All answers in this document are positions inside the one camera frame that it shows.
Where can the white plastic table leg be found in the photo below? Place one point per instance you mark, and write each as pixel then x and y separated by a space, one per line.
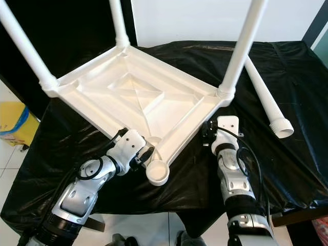
pixel 266 102
pixel 119 20
pixel 31 51
pixel 243 46

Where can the pink plastic bag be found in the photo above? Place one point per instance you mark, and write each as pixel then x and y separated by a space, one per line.
pixel 321 230

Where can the dark left robot foot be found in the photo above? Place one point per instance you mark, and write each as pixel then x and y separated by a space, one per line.
pixel 120 240

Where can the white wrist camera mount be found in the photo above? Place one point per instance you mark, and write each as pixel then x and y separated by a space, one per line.
pixel 228 125
pixel 128 143

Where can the yellow bin with blue band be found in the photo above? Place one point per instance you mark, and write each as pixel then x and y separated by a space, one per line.
pixel 13 123

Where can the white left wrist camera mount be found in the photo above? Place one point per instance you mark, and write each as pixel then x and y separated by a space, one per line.
pixel 128 143

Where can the black plastic cover sheet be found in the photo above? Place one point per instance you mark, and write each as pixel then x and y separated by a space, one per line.
pixel 189 184

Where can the black door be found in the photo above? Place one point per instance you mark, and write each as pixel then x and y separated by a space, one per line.
pixel 77 31

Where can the white plastic table top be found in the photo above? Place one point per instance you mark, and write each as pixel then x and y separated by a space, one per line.
pixel 133 92

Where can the dark robot foot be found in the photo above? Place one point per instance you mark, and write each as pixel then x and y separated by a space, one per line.
pixel 190 239
pixel 120 240

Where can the black vertical wall post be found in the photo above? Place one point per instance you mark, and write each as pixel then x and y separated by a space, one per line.
pixel 315 28

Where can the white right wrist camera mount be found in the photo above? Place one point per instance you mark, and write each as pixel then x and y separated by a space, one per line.
pixel 228 125

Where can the dark right robot foot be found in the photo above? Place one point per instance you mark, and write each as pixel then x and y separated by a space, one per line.
pixel 190 239

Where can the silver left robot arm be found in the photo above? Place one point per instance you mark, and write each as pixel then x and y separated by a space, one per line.
pixel 77 200

